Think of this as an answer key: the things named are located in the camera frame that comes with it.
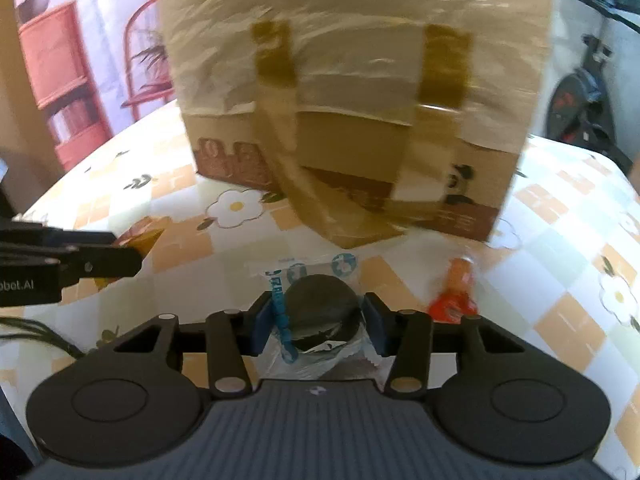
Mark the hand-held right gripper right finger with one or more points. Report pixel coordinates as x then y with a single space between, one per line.
375 327

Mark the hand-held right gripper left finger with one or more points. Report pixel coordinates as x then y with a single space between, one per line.
262 327

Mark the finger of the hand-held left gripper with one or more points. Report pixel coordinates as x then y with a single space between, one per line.
100 262

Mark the dark round cookie packet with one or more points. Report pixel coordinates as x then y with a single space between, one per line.
320 310

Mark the cardboard box with plastic liner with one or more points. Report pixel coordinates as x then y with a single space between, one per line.
360 85

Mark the small red snack packet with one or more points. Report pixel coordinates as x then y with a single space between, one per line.
452 295

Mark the checked floral tablecloth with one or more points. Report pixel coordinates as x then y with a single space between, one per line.
550 240

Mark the printed backdrop cloth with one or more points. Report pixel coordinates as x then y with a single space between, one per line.
75 60

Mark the black exercise bike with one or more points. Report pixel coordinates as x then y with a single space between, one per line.
590 100

